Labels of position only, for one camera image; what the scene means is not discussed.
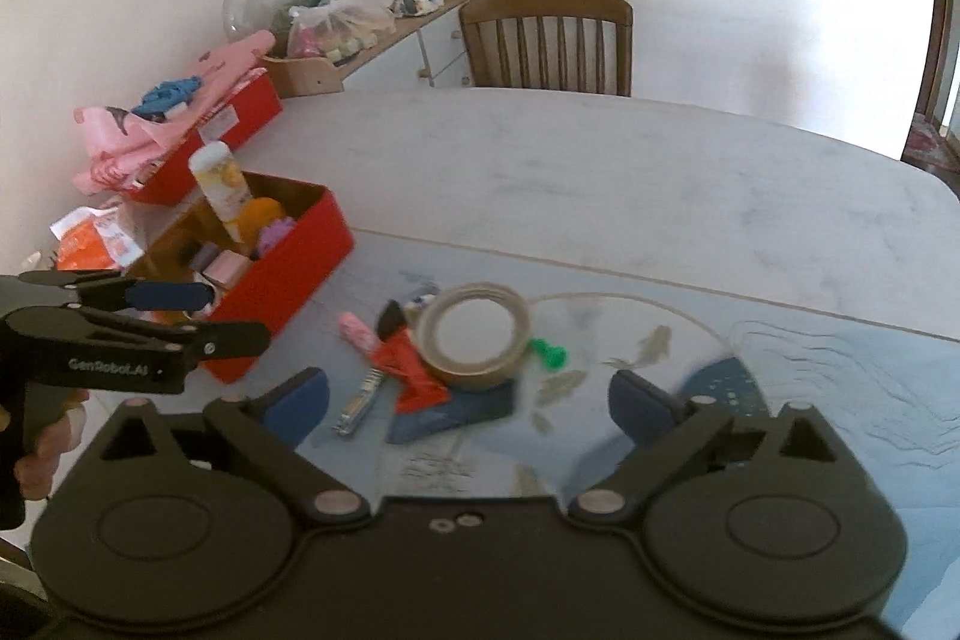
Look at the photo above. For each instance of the person's left hand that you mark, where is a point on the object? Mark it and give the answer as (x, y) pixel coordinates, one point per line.
(56, 437)

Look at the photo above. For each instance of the black oval case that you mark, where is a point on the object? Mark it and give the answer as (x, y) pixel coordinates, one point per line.
(390, 317)

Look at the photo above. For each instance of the pink tube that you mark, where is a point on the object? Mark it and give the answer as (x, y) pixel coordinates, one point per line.
(356, 332)

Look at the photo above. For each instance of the red cardboard box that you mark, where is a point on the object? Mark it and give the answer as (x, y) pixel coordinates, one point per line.
(247, 111)

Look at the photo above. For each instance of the orange-headed purple doll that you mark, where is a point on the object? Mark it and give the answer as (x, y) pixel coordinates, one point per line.
(262, 216)

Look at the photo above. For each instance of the purple block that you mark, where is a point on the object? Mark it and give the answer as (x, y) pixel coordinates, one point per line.
(202, 256)

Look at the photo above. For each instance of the orange white medicine box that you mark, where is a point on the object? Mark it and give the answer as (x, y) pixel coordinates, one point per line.
(97, 235)

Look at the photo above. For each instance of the pink cloth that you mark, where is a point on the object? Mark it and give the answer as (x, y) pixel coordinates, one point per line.
(225, 63)

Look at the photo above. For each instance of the pink eraser block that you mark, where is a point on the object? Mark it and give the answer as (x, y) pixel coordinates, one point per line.
(229, 269)

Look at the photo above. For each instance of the blue fish print table mat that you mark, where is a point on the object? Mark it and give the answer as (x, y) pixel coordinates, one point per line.
(787, 347)

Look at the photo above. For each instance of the green toy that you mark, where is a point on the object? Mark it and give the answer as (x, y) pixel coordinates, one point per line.
(551, 356)

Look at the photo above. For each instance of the wooden chair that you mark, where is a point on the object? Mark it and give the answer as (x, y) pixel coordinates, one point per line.
(547, 3)

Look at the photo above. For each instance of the brown tape roll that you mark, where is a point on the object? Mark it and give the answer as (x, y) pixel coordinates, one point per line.
(450, 377)

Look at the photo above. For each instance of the wooden door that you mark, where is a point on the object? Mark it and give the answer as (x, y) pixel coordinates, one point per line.
(941, 48)

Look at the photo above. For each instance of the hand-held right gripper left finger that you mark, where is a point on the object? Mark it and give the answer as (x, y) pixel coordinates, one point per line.
(300, 401)

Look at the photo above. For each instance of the metal nail clipper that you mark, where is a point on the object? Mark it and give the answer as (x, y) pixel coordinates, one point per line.
(360, 404)

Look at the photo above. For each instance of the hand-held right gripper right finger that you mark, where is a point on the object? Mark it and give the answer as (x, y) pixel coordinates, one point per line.
(637, 404)

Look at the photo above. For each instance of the clear plastic bag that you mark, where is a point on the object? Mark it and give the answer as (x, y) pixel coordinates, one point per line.
(337, 21)

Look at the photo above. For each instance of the wooden side cabinet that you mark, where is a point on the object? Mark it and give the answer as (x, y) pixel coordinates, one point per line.
(442, 48)

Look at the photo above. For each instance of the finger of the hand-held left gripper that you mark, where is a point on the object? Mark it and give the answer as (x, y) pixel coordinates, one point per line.
(172, 296)
(225, 340)

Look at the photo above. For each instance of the blue cloth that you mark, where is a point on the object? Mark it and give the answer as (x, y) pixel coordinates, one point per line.
(169, 94)

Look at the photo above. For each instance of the clear plastic container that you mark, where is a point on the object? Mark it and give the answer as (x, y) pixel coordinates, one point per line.
(251, 3)

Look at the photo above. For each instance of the red tin box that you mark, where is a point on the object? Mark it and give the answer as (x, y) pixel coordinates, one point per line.
(300, 287)

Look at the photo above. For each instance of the white pill bottle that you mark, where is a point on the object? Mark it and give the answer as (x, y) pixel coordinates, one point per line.
(217, 183)

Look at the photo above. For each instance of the red packet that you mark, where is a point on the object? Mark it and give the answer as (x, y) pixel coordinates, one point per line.
(412, 385)

